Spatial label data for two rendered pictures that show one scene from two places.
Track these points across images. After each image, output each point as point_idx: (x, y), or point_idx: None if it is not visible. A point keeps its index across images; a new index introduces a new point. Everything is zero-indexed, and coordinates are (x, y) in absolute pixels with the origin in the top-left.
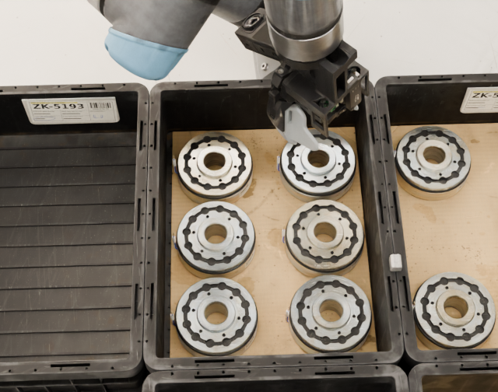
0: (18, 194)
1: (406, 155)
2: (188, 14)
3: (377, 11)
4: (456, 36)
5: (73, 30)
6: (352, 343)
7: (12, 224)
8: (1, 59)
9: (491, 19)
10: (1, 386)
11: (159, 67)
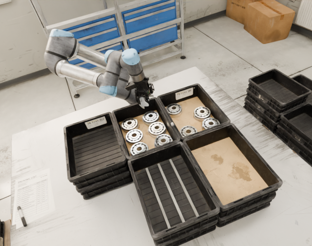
0: (88, 144)
1: (168, 110)
2: (114, 78)
3: (154, 94)
4: None
5: (91, 116)
6: None
7: (89, 149)
8: None
9: (177, 89)
10: (96, 177)
11: (111, 91)
